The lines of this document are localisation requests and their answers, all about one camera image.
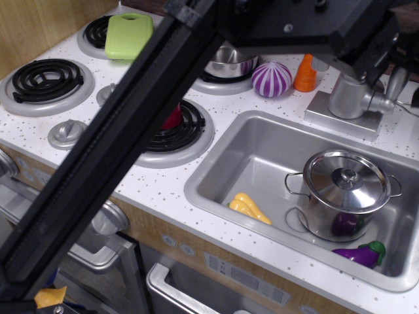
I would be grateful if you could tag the steel pot with lid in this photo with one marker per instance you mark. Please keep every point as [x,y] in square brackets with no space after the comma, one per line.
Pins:
[340,193]

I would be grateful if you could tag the red toy pepper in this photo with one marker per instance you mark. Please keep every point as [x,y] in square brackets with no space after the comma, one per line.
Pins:
[174,119]

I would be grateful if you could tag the small steel saucepan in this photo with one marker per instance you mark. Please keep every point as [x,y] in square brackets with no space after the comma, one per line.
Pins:
[229,63]

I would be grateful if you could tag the front right stove burner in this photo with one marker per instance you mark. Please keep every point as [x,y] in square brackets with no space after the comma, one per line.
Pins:
[183,143]

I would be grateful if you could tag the purple striped toy onion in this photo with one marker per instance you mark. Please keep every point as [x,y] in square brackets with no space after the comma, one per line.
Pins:
[271,79]

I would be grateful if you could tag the grey stove knob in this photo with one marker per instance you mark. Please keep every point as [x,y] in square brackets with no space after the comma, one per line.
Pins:
[103,95]
[64,136]

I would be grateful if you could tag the silver toy faucet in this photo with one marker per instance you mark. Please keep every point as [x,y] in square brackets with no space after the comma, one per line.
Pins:
[353,108]

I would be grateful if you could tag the front left stove burner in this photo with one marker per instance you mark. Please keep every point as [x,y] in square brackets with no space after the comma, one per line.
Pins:
[46,87]

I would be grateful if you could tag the silver dishwasher door handle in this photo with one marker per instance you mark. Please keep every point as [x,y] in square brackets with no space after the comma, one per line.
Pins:
[156,283]

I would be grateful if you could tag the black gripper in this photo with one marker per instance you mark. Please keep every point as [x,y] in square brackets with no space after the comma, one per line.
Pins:
[405,54]

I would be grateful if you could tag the yellow cloth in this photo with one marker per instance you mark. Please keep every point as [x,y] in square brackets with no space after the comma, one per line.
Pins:
[50,296]

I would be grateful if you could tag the back right stove burner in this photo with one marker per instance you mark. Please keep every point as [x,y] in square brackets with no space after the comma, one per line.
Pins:
[211,85]

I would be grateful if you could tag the purple toy eggplant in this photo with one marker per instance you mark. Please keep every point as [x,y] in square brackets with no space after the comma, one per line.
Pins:
[369,255]

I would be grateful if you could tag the grey front stove knob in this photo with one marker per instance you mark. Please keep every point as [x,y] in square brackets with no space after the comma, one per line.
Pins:
[64,136]

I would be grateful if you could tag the silver oven door handle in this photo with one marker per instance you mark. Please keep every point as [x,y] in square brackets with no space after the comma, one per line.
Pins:
[100,262]

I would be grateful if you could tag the orange toy carrot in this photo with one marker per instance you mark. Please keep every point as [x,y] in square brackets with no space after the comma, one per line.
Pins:
[305,79]

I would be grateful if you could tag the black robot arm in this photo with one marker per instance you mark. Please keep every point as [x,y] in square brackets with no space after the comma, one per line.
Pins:
[359,38]

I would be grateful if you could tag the back left stove burner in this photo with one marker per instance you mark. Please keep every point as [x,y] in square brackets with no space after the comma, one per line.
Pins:
[91,38]

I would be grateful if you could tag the silver left oven dial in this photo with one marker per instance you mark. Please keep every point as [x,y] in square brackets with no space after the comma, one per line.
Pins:
[8,167]

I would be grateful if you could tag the green toy cutting board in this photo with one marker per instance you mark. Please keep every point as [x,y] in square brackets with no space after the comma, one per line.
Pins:
[127,35]

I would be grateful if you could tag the stove burner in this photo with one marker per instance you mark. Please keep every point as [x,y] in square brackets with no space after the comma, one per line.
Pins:
[91,38]
[211,85]
[46,87]
[183,143]

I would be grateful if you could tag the silver oven dial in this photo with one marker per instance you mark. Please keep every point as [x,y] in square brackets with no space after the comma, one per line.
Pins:
[109,220]
[8,167]

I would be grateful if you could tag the grey middle stove knob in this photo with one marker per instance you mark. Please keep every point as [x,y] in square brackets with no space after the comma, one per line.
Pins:
[103,95]

